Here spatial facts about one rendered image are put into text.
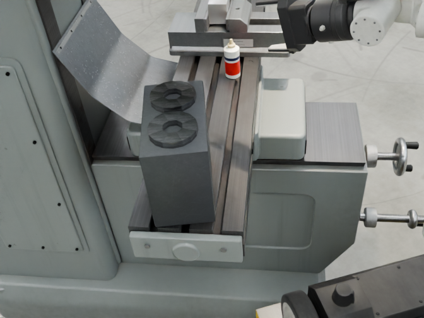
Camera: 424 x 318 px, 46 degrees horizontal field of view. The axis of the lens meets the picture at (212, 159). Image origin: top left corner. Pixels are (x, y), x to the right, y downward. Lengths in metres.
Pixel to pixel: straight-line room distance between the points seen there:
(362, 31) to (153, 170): 0.46
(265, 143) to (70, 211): 0.63
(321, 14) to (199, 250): 0.52
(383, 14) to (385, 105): 1.86
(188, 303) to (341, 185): 0.66
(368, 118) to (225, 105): 1.55
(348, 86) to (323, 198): 1.52
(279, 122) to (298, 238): 0.43
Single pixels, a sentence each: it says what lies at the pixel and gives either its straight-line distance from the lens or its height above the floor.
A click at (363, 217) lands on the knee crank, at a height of 0.49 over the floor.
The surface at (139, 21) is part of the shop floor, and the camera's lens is 3.75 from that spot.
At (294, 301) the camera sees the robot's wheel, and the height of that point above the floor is 0.59.
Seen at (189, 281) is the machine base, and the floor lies 0.20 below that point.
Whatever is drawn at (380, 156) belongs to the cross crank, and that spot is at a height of 0.61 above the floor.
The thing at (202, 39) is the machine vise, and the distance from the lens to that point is 1.45.
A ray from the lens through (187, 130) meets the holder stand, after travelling 0.87.
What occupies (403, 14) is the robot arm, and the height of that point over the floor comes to 1.18.
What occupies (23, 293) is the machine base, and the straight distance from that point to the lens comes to 1.94.
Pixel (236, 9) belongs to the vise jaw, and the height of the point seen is 1.01.
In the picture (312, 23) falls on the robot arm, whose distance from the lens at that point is 1.05.
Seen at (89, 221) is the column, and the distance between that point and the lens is 1.62.
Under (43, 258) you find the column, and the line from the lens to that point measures 1.84.
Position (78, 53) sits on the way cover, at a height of 1.01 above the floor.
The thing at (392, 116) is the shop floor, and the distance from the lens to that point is 2.76.
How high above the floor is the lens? 1.65
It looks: 43 degrees down
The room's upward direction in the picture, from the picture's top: 6 degrees counter-clockwise
